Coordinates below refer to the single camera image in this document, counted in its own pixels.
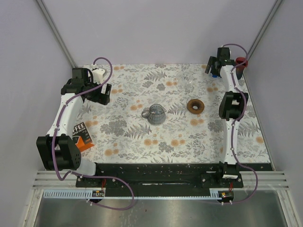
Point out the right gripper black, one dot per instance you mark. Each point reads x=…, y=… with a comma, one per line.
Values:
x=211, y=61

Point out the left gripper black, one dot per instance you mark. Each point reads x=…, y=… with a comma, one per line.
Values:
x=102, y=98

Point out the wooden dripper ring holder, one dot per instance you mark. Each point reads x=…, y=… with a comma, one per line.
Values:
x=195, y=106

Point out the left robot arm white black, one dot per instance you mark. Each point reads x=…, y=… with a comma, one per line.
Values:
x=57, y=149

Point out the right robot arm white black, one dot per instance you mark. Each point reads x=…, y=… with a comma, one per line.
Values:
x=231, y=111

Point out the glass coffee server carafe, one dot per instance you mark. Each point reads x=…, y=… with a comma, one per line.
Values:
x=155, y=114

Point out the coffee paper filter box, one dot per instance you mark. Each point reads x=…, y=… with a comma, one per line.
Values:
x=82, y=137

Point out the dark mug red rim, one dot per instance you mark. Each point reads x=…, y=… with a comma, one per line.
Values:
x=241, y=63

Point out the floral pattern table mat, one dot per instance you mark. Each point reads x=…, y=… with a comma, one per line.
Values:
x=122, y=135

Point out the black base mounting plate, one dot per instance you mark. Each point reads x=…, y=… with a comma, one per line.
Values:
x=197, y=175

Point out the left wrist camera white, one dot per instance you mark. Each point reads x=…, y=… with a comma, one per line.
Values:
x=98, y=75

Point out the aluminium rail frame front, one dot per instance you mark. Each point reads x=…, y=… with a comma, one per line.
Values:
x=267, y=180

